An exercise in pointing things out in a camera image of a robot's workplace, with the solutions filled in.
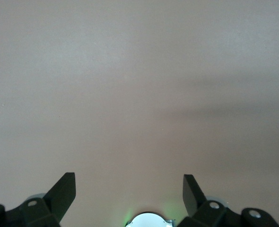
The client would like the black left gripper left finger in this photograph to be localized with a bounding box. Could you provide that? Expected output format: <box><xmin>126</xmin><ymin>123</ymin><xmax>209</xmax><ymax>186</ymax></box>
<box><xmin>0</xmin><ymin>172</ymin><xmax>77</xmax><ymax>227</ymax></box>

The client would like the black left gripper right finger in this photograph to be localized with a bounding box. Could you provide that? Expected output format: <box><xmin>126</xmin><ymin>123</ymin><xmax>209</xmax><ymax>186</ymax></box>
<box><xmin>177</xmin><ymin>174</ymin><xmax>277</xmax><ymax>227</ymax></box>

